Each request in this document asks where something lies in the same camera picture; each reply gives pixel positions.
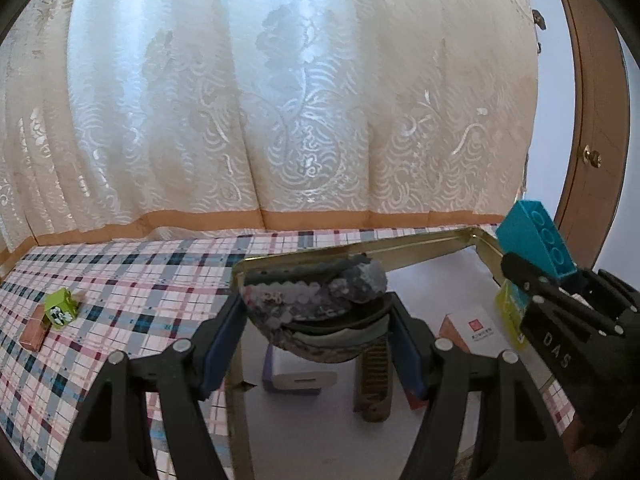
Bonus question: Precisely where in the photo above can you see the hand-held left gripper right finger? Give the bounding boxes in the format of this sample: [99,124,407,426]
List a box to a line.
[387,300,568,480]

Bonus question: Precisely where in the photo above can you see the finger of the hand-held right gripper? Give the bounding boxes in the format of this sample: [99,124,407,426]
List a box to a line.
[562,269,640,317]
[501,252,626,338]

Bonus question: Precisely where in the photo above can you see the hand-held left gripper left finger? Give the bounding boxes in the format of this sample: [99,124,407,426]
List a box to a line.
[55,292,248,480]

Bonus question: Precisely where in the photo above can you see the blue toy block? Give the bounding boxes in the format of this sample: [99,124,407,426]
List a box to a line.
[495,200,578,278]

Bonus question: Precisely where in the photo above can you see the brown wooden comb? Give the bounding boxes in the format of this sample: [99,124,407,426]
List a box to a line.
[352,335,396,423]

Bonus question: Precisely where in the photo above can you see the red toy block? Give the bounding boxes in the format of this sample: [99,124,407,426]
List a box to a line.
[402,385,428,411]

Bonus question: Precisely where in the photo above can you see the gold tin box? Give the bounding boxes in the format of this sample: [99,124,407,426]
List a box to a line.
[225,225,576,480]

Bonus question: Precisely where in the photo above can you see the yellow green box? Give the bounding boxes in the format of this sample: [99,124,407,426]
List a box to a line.
[495,280,531,351]

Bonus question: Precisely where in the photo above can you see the white box with red label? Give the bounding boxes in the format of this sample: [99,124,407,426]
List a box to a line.
[439,304,516,356]

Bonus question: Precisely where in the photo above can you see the purple and white box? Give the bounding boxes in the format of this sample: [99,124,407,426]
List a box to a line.
[261,345,338,396]

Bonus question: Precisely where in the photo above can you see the plaid bed sheet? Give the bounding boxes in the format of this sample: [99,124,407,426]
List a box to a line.
[0,225,576,480]

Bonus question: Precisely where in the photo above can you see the green toy block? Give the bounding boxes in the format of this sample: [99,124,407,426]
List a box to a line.
[44,287,81,331]

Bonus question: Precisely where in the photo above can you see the small copper pink box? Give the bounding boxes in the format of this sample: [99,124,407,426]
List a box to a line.
[20,305,51,351]

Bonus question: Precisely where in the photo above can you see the brown wooden door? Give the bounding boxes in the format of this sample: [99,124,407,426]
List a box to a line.
[547,0,631,271]

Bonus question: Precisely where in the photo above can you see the cream lace curtain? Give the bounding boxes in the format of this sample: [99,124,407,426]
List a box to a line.
[0,0,541,271]

